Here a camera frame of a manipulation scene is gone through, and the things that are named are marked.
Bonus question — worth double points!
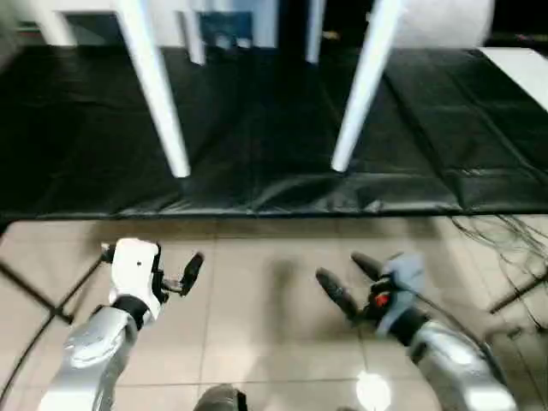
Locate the grey cushion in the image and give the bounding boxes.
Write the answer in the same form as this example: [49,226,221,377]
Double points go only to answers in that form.
[384,0,494,49]

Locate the white flat panel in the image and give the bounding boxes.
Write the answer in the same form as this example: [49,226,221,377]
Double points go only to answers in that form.
[477,46,548,111]

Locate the thin black floor wires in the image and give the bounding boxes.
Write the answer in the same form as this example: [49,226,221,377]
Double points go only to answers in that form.
[449,212,548,329]

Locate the black stand leg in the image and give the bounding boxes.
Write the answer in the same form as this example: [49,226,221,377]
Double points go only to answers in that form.
[489,273,548,314]

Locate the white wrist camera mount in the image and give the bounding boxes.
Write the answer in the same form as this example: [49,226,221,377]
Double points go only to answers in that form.
[376,251,428,340]
[109,237,167,331]

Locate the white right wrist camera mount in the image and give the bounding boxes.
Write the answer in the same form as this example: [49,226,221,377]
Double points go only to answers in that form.
[376,251,428,340]

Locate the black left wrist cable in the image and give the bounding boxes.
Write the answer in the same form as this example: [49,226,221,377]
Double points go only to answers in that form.
[0,250,117,389]

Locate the black work mat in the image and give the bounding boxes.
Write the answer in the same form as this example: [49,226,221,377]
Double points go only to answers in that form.
[0,45,548,222]

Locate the white plastic table leg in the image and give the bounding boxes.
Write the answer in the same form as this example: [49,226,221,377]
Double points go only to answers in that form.
[117,0,192,179]
[304,0,326,64]
[177,8,207,66]
[331,0,408,173]

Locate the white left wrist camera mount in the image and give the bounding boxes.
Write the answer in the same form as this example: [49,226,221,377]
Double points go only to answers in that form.
[109,237,167,331]

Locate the dark round robot body part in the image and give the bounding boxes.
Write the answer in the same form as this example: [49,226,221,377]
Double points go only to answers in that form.
[196,383,248,411]

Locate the black speaker with gold label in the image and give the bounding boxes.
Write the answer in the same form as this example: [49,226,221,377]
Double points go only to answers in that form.
[277,0,374,53]

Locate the white sideboard with glass doors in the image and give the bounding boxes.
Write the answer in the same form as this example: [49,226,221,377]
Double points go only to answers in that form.
[25,0,279,51]

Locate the black metal frame leg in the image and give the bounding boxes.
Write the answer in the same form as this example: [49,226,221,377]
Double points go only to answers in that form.
[0,259,74,325]

